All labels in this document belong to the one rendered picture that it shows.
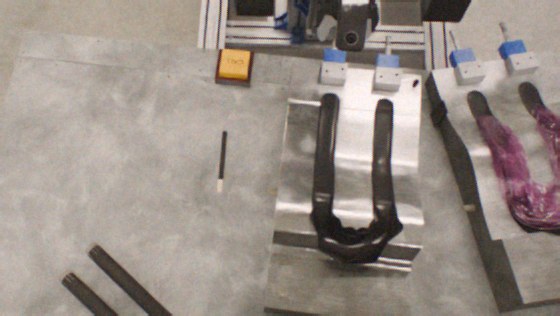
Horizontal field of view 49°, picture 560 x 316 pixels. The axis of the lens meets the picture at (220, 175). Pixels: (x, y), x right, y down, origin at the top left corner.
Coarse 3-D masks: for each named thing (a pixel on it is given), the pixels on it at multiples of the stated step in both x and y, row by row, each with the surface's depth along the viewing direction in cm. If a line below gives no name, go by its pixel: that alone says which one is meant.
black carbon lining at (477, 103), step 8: (520, 88) 124; (528, 88) 125; (536, 88) 124; (472, 96) 124; (480, 96) 124; (528, 96) 124; (536, 96) 124; (472, 104) 124; (480, 104) 124; (528, 104) 123; (544, 104) 122; (472, 112) 123; (480, 112) 123; (488, 112) 123; (512, 216) 112; (520, 224) 113; (528, 232) 112; (536, 232) 112; (544, 232) 108; (552, 232) 112
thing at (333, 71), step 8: (336, 32) 126; (336, 48) 125; (328, 56) 123; (336, 56) 123; (344, 56) 123; (328, 64) 121; (336, 64) 121; (344, 64) 121; (320, 72) 123; (328, 72) 120; (336, 72) 120; (344, 72) 120; (320, 80) 122; (328, 80) 121; (336, 80) 121; (344, 80) 120
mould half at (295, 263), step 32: (320, 96) 121; (352, 96) 121; (384, 96) 121; (416, 96) 121; (288, 128) 120; (352, 128) 119; (416, 128) 119; (288, 160) 117; (352, 160) 117; (416, 160) 116; (288, 192) 111; (352, 192) 111; (416, 192) 111; (288, 224) 108; (352, 224) 107; (416, 224) 107; (288, 256) 113; (320, 256) 113; (384, 256) 111; (288, 288) 111; (320, 288) 111; (352, 288) 110; (384, 288) 110
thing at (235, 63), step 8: (224, 56) 132; (232, 56) 132; (240, 56) 132; (248, 56) 132; (224, 64) 131; (232, 64) 131; (240, 64) 131; (248, 64) 131; (224, 72) 131; (232, 72) 130; (240, 72) 130
